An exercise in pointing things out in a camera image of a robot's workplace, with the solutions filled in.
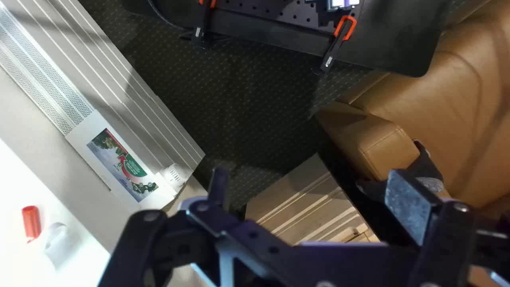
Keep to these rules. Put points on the black robot table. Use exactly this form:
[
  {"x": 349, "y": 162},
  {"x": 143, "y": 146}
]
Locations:
[{"x": 392, "y": 38}]

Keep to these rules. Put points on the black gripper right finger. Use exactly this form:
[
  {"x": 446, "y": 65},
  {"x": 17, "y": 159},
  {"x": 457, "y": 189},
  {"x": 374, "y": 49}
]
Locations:
[{"x": 411, "y": 205}]

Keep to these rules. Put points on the brown leather sofa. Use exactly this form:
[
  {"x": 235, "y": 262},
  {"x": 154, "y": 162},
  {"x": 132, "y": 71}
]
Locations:
[{"x": 451, "y": 106}]

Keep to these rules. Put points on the small white cup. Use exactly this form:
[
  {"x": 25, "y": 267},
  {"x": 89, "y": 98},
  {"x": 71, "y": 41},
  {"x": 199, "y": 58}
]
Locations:
[{"x": 57, "y": 242}]

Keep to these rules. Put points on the light wooden cabinet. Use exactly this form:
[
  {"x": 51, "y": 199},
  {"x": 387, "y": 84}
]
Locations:
[{"x": 296, "y": 208}]

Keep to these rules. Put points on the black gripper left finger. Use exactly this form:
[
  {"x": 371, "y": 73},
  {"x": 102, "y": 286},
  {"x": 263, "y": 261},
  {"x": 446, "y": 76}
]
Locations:
[{"x": 159, "y": 240}]

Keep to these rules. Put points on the white wall radiator unit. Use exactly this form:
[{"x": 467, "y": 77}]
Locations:
[{"x": 79, "y": 69}]

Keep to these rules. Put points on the small red cylinder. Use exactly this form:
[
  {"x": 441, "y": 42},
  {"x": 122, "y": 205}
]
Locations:
[{"x": 30, "y": 223}]

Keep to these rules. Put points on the colourful sticker on radiator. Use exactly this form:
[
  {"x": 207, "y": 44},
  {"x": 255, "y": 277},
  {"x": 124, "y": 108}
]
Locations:
[{"x": 119, "y": 162}]

